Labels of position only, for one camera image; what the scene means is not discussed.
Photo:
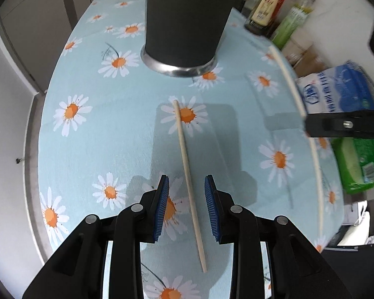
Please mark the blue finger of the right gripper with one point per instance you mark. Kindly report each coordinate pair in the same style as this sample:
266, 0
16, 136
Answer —
356, 124

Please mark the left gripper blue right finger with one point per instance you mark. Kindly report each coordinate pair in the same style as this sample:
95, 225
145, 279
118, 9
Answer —
212, 206

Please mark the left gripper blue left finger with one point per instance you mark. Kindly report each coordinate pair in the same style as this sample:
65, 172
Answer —
160, 203

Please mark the wooden chopstick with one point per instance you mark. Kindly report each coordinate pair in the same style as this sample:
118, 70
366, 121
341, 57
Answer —
302, 112
186, 167

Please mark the green sugar bag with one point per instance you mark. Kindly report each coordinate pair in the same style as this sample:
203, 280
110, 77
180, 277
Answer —
355, 160

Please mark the blue white salt bag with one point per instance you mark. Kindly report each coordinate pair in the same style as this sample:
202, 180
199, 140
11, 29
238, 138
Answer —
344, 88

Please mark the brown spice jar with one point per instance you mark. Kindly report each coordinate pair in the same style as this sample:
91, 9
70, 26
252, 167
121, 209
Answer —
310, 63

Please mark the blue daisy tablecloth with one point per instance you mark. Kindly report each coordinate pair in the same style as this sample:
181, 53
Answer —
108, 134

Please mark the white lid spice jar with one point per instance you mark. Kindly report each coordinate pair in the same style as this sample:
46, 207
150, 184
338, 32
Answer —
295, 49

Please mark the soy sauce bottle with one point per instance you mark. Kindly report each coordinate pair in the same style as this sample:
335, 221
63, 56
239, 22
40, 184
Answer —
260, 18

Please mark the black cylindrical utensil holder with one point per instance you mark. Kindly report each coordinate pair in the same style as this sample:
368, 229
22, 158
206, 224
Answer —
182, 36

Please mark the grey door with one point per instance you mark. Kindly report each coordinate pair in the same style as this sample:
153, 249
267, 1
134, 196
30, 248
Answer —
36, 31

